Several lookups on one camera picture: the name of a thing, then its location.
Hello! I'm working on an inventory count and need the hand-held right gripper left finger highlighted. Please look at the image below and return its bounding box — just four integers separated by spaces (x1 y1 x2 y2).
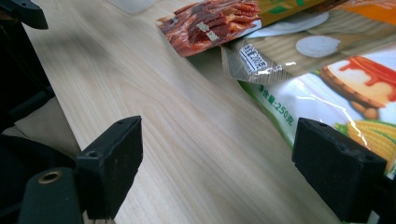
75 115 144 220

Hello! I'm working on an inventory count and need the white and green corn packet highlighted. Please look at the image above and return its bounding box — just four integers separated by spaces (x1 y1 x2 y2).
238 43 396 181

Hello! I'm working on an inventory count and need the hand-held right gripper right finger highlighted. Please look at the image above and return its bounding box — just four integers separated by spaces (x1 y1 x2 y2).
291 117 388 224

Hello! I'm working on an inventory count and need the green jerky packet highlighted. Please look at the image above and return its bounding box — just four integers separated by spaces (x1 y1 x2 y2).
156 0 328 58

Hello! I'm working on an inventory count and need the clear bag with red label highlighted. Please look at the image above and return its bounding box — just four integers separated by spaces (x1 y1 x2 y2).
106 0 160 15

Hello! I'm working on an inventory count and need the white and orange bun packet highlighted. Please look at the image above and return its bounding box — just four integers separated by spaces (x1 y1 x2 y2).
221 0 396 86

